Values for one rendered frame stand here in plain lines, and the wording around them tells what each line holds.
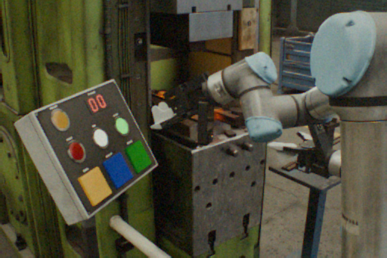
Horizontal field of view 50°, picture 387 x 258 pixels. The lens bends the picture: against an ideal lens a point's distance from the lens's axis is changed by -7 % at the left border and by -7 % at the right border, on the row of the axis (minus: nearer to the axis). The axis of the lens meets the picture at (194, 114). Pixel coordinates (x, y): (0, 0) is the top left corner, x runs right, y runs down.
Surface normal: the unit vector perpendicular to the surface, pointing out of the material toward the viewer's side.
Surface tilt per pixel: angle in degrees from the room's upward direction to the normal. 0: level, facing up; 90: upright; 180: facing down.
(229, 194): 90
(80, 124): 60
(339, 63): 83
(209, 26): 90
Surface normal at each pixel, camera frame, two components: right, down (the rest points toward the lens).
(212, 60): -0.76, 0.20
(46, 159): -0.42, 0.29
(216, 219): 0.65, 0.24
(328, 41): -0.95, -0.04
